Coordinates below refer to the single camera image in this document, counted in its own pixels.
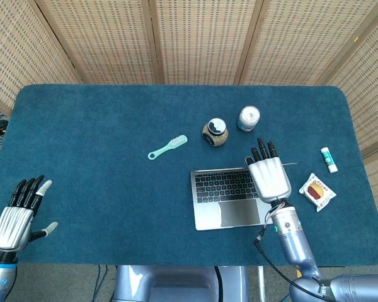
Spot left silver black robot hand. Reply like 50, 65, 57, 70
0, 175, 59, 252

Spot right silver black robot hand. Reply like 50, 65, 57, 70
245, 137, 292, 204

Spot silver laptop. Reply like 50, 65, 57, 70
190, 156, 299, 232

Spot white snack packet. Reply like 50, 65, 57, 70
299, 172, 337, 213

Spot white green glue stick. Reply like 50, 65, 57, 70
320, 147, 339, 174

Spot white lidded blue jar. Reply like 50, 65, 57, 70
237, 106, 261, 133

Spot glass jar of seeds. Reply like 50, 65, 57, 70
202, 118, 230, 148

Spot blue table mat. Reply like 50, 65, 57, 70
0, 84, 378, 267

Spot mint green plastic brush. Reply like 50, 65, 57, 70
147, 134, 188, 161

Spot white table leg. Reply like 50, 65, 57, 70
257, 266, 267, 302

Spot grey robot torso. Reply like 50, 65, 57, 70
112, 265, 249, 302

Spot bamboo folding screen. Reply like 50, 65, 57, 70
0, 0, 378, 233

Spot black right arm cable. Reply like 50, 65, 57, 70
253, 228, 330, 295

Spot blue floor cables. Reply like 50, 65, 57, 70
93, 265, 110, 302

